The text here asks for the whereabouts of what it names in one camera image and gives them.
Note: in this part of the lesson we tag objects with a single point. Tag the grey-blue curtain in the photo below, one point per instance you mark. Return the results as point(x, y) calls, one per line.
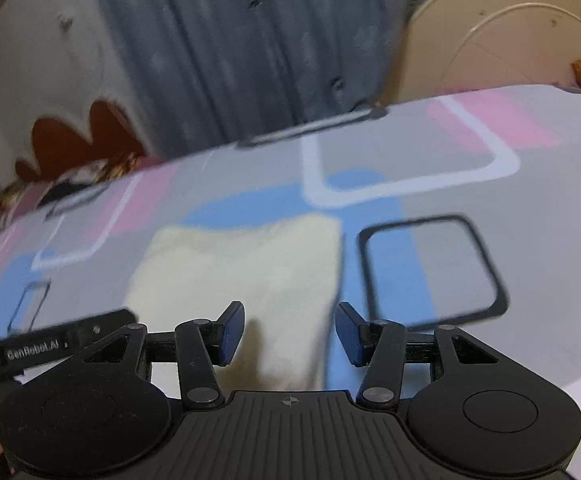
point(250, 45)

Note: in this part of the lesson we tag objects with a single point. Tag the floral print pillow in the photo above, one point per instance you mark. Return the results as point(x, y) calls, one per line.
point(55, 185)

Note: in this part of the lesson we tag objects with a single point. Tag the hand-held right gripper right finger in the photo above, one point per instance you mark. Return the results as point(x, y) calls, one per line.
point(348, 332)

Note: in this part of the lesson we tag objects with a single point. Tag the cream round folding table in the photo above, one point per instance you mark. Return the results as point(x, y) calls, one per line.
point(510, 25)

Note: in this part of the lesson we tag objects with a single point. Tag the patterned bed sheet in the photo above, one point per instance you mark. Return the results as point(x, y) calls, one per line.
point(420, 170)

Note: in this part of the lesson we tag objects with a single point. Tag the cream knit garment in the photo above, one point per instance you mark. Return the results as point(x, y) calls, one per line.
point(250, 280)

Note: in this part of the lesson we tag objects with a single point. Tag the brown and white scalloped headboard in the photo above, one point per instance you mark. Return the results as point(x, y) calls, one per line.
point(80, 142)

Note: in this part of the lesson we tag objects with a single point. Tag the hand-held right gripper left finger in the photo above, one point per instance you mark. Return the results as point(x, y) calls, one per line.
point(231, 332)

